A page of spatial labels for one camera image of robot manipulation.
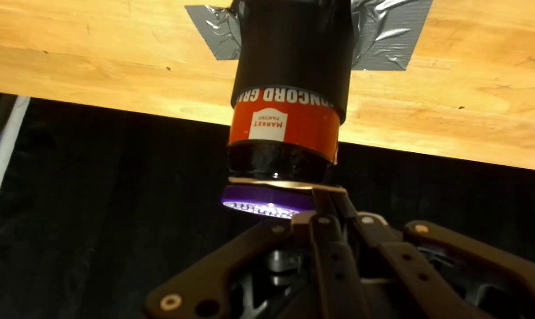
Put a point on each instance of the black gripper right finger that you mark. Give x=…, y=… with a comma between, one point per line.
x=449, y=276

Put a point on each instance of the black curtain backdrop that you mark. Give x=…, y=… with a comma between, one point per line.
x=98, y=208

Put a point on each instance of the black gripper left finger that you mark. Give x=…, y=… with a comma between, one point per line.
x=277, y=271

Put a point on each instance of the dark jar with purple lid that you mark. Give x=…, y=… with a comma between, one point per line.
x=290, y=100

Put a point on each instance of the grey duct tape strip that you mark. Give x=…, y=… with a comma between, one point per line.
x=385, y=31

